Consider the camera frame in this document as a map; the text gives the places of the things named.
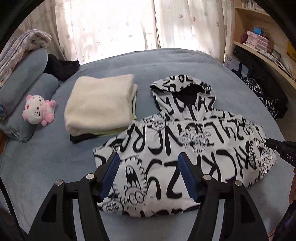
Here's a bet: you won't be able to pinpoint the wooden shelf unit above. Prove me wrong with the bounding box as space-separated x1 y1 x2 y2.
230 1 295 99

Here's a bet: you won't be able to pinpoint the cream folded fleece garment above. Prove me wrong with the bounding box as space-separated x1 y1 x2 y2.
64 74 137 136

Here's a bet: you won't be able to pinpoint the black garment by window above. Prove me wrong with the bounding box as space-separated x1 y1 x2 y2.
43 54 80 81

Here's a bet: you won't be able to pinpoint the blue rolled pillow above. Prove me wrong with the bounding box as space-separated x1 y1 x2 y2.
1 74 59 142
1 48 48 120

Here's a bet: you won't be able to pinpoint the black white graffiti hooded jacket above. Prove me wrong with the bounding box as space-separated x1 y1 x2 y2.
93 75 276 217

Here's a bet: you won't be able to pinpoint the floral folded blanket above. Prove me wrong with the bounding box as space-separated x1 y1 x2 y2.
1 29 52 87

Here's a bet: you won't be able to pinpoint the light green folded garment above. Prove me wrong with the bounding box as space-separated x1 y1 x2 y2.
96 89 137 136

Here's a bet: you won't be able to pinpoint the yellow paper on shelf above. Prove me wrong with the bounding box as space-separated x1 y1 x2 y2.
287 41 296 56

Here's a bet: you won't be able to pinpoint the floral white curtain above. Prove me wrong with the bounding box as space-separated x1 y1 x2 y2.
15 0 234 64

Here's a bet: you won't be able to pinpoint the black folded garment under fleece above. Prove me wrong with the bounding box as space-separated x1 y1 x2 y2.
70 133 99 144

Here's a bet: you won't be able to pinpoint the lower blue rolled pillow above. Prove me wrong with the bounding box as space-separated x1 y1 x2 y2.
1 74 59 142

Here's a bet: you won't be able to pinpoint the black white patterned hanging clothes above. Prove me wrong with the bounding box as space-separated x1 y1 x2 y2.
241 77 288 120

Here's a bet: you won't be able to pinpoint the upper blue rolled pillow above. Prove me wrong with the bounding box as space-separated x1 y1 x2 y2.
1 48 48 120

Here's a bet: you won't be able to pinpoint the pink white plush cat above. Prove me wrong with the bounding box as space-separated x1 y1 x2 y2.
22 95 56 127

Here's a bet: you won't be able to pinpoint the white labelled box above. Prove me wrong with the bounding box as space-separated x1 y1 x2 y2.
224 55 248 78

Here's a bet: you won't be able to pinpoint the blue box on shelf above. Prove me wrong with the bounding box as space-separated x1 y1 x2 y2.
253 27 265 36

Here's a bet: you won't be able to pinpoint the person right hand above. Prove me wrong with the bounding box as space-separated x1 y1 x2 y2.
288 168 296 204

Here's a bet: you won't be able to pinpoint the pink boxes on shelf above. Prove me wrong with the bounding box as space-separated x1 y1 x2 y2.
241 31 273 54

